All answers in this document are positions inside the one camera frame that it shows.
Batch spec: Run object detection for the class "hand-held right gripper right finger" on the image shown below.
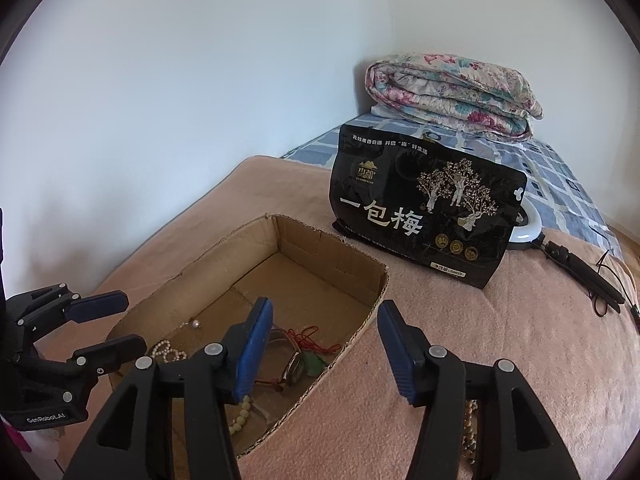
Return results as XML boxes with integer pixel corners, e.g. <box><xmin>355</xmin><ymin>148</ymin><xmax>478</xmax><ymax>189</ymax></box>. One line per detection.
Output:
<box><xmin>377</xmin><ymin>300</ymin><xmax>581</xmax><ymax>480</ymax></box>

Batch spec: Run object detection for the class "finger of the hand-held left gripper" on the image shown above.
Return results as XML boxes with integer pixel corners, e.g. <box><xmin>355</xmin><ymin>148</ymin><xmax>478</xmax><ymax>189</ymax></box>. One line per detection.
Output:
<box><xmin>5</xmin><ymin>284</ymin><xmax>130</xmax><ymax>331</ymax></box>
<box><xmin>15</xmin><ymin>334</ymin><xmax>148</xmax><ymax>380</ymax></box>

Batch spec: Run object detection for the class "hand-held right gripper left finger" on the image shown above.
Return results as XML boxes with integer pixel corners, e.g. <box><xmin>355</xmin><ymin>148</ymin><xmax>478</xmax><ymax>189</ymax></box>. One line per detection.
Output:
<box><xmin>62</xmin><ymin>297</ymin><xmax>273</xmax><ymax>480</ymax></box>

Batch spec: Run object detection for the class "wristwatch with red strap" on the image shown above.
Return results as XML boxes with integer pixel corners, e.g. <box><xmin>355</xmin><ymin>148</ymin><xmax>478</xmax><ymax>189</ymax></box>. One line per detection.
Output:
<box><xmin>252</xmin><ymin>327</ymin><xmax>308</xmax><ymax>393</ymax></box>

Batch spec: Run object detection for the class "white pearl necklace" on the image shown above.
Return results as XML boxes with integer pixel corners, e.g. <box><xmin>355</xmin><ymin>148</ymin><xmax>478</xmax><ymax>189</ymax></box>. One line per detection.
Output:
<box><xmin>151</xmin><ymin>340</ymin><xmax>188</xmax><ymax>366</ymax></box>

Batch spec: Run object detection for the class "red cord jade pendant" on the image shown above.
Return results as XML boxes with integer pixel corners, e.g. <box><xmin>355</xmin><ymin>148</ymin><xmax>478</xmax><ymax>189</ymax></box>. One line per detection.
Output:
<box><xmin>272</xmin><ymin>325</ymin><xmax>343</xmax><ymax>376</ymax></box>

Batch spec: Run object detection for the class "cream bead bracelet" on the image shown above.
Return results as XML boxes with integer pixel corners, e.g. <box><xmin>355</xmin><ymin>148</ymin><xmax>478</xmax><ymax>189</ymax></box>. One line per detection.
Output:
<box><xmin>229</xmin><ymin>394</ymin><xmax>253</xmax><ymax>433</ymax></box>

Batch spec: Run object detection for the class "cardboard box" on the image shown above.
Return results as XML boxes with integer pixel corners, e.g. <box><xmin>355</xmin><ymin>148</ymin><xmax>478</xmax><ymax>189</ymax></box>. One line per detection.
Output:
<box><xmin>106</xmin><ymin>213</ymin><xmax>390</xmax><ymax>459</ymax></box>

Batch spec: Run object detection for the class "brown wooden bead bracelet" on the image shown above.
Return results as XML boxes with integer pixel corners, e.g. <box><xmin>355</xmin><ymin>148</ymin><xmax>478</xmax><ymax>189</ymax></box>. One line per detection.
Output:
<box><xmin>462</xmin><ymin>400</ymin><xmax>481</xmax><ymax>466</ymax></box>

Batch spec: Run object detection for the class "tan blanket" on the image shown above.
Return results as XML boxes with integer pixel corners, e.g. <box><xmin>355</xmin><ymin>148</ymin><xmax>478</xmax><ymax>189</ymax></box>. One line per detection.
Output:
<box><xmin>37</xmin><ymin>154</ymin><xmax>640</xmax><ymax>480</ymax></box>

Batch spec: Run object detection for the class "black snack bag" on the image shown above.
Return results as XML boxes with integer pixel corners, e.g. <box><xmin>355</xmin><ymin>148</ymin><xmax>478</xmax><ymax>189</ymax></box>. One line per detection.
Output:
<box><xmin>330</xmin><ymin>123</ymin><xmax>528</xmax><ymax>289</ymax></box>

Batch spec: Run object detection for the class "blue plaid bed sheet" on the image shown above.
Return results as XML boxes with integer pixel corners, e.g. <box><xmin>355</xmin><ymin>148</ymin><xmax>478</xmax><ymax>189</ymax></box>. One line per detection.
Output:
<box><xmin>280</xmin><ymin>112</ymin><xmax>626</xmax><ymax>261</ymax></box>

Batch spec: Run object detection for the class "folded floral quilt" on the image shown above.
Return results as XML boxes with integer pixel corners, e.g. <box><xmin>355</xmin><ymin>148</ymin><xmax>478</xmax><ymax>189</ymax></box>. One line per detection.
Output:
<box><xmin>364</xmin><ymin>51</ymin><xmax>545</xmax><ymax>142</ymax></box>

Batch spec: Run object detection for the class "ring light with black tripod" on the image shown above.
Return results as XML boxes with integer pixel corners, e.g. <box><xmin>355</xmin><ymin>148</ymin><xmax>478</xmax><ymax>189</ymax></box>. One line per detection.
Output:
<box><xmin>507</xmin><ymin>195</ymin><xmax>626</xmax><ymax>315</ymax></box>

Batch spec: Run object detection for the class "black cable with inline remote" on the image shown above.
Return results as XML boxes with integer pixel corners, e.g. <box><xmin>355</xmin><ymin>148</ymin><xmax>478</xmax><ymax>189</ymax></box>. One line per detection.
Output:
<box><xmin>587</xmin><ymin>225</ymin><xmax>640</xmax><ymax>333</ymax></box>

